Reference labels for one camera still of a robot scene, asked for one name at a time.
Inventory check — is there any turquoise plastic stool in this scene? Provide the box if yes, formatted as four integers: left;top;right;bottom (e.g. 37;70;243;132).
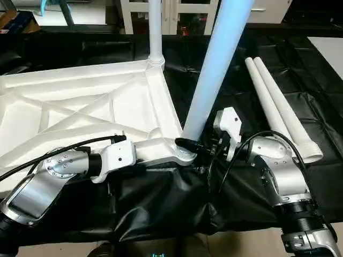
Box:
40;0;58;17

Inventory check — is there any white glass door cabinet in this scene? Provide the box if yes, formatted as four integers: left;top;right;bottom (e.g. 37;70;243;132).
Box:
121;0;219;35

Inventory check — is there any white plastic table leg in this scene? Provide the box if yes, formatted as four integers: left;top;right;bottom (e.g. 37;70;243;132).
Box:
253;56;324;164
244;57;317;161
180;0;256;155
147;0;166;67

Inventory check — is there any white plastic table top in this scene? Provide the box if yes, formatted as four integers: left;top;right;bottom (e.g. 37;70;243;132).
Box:
0;59;199;200

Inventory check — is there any black work mat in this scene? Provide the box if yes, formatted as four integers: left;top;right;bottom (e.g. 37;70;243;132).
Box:
0;29;343;247

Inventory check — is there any blue box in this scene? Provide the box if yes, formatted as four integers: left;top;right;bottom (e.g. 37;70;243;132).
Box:
0;12;41;35

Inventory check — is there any grey metal pole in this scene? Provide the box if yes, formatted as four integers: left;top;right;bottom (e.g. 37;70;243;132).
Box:
59;0;76;26

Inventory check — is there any white drawer unit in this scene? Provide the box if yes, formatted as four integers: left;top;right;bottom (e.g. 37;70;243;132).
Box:
248;0;293;23

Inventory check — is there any silver robot right leg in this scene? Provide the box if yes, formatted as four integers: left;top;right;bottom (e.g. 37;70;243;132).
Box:
180;241;212;257

